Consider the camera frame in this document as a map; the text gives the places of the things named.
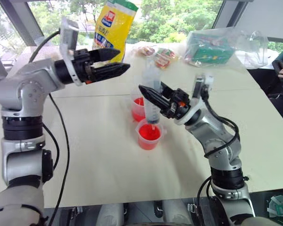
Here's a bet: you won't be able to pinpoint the bystander dark clothing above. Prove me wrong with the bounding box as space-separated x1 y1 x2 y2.
247 67 283 133

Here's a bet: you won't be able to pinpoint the grey rounded shape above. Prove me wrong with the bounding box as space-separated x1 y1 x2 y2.
96 202 129 226
161 199 193 226

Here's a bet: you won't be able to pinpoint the green white packets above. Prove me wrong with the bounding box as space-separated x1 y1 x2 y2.
266 194 283 218

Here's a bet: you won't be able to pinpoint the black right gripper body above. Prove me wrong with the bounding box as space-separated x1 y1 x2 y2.
160 88 192 120

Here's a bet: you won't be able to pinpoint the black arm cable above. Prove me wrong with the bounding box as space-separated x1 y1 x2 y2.
197 88 241 208
28 30 71 226

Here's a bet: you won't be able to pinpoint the clear plastic bag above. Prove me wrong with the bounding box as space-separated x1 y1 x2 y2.
183 26 272 69

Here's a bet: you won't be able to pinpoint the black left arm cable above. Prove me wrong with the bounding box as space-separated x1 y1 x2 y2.
28 30 71 226

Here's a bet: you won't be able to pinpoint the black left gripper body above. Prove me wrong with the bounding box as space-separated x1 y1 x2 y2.
73 48 97 85

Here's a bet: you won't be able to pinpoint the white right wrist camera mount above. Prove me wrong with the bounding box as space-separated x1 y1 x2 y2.
175 74 214 125

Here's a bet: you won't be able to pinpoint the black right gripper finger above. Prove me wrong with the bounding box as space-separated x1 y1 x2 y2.
160 81 178 98
138 85 173 113

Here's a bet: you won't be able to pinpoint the grey window frame panel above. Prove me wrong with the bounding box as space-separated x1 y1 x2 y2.
212 0 283 43

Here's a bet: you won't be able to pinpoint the yellow snack bag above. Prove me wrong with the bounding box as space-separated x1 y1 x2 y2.
93 0 139 65

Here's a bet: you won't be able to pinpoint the plastic cup with red liquid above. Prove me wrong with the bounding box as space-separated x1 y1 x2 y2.
130 90 147 123
134 118 167 151

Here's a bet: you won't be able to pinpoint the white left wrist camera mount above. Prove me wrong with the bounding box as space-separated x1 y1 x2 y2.
59 16 83 87

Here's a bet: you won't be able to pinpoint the red green snack packet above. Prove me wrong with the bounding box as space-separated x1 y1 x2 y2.
154 48 180 69

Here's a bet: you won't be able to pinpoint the white paper sheets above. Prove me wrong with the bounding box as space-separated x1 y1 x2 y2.
235 49 279 70

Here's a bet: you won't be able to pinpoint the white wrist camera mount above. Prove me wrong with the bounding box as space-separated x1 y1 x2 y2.
175 74 214 125
59 16 83 87

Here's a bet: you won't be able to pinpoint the clear plastic syringe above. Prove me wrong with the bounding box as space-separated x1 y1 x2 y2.
141 58 164 129

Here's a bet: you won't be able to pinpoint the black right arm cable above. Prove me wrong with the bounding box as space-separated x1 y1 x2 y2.
197 88 241 208

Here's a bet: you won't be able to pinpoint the small red snack packet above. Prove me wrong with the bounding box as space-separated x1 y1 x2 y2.
136 46 157 57

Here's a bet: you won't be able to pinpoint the green cardboard box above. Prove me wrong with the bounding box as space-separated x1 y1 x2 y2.
190 34 236 65

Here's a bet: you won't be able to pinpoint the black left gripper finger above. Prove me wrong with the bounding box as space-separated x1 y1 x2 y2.
92 62 131 82
88 48 121 64

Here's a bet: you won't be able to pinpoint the dark window frame post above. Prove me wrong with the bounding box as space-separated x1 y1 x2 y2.
0 0 44 47

